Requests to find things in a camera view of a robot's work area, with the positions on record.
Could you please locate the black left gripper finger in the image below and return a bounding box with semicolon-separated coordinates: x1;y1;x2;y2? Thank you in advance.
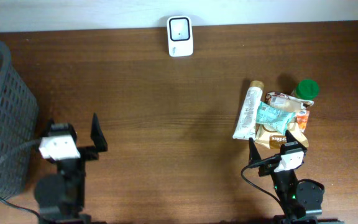
42;119;55;137
90;113;108;152

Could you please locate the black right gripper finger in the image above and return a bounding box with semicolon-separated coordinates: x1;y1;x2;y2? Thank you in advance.
285;130;298;143
249;138;261;165

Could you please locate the beige snack bag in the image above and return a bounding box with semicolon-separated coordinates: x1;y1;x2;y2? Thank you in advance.
255;91;314;150

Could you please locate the orange tissue pack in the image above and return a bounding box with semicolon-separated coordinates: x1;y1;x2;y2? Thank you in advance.
296;110;310;133

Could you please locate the white cream tube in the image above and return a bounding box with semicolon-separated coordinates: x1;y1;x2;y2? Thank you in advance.
232;80;264;140

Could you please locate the teal tissue pack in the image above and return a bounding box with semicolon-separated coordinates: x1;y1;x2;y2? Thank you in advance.
256;102;295;134

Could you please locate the green lid jar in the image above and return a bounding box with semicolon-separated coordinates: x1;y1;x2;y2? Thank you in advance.
291;80;320;100

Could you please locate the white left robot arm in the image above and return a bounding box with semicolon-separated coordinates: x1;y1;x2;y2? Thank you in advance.
34;114;108;223

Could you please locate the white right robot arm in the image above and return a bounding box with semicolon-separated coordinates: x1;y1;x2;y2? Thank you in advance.
241;131;324;223

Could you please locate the white barcode scanner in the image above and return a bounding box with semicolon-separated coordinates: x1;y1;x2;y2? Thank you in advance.
167;16;194;57

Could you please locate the grey plastic basket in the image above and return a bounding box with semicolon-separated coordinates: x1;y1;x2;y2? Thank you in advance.
0;41;39;199

